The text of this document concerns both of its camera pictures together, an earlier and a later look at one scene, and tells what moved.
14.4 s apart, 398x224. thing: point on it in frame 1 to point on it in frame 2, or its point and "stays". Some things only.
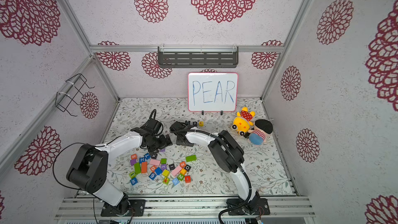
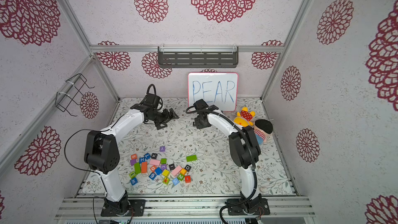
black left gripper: (165, 143) to (168, 118)
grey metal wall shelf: (199, 57) stays
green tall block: (137, 167) stays
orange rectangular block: (144, 167) stays
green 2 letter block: (181, 177) stays
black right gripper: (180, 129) to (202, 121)
